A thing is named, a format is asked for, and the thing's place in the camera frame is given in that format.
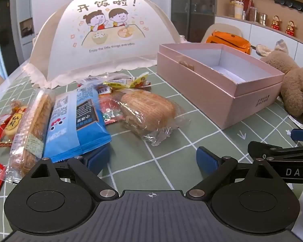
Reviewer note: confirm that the orange bag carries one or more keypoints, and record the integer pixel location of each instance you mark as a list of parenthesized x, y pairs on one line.
[(229, 40)]

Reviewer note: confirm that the long biscuit packet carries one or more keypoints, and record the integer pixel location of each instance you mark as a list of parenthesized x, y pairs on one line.
[(32, 131)]

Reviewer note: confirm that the white sideboard cabinet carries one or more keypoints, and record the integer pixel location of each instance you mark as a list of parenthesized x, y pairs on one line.
[(267, 37)]

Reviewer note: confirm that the red gold figurine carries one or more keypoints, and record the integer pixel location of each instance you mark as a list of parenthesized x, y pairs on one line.
[(291, 28), (276, 22)]

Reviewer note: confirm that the bread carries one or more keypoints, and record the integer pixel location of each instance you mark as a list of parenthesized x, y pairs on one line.
[(151, 111)]

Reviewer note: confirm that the cream bottle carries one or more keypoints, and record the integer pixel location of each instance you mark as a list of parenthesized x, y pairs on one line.
[(238, 10)]

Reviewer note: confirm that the round cracker packet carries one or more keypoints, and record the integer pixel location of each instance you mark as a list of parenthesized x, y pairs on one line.
[(15, 121)]

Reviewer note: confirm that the glass jar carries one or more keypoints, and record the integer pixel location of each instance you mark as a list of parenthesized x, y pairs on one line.
[(262, 18), (252, 13)]

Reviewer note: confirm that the blue snack packet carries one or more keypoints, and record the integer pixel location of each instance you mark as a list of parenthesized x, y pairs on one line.
[(65, 133)]

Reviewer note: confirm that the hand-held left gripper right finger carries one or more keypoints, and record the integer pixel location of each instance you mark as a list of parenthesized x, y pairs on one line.
[(207, 160)]

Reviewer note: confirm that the black wall hook rack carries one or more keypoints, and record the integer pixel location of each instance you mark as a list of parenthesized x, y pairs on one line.
[(293, 3)]

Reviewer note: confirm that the brown plush toy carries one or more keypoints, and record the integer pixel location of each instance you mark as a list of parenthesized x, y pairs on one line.
[(295, 85)]

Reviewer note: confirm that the small orange white packet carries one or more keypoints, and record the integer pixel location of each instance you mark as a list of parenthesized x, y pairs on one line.
[(104, 90)]

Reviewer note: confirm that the dark glass cabinet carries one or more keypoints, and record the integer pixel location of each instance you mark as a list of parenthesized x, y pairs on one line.
[(192, 10)]

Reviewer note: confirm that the yellow snack packet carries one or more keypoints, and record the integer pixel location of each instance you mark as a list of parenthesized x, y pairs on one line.
[(123, 82)]

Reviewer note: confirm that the clear packet barcode label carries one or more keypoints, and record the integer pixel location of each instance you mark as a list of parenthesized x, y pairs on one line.
[(89, 81)]

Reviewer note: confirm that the red green candy packet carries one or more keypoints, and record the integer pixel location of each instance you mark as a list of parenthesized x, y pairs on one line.
[(107, 111)]

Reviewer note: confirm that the printed mesh food cover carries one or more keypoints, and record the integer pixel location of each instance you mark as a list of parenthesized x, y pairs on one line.
[(106, 30)]

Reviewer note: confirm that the pink cardboard box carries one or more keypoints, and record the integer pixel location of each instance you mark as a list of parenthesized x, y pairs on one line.
[(204, 88)]

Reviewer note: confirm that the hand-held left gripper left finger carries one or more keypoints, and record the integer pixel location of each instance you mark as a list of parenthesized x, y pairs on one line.
[(98, 160)]

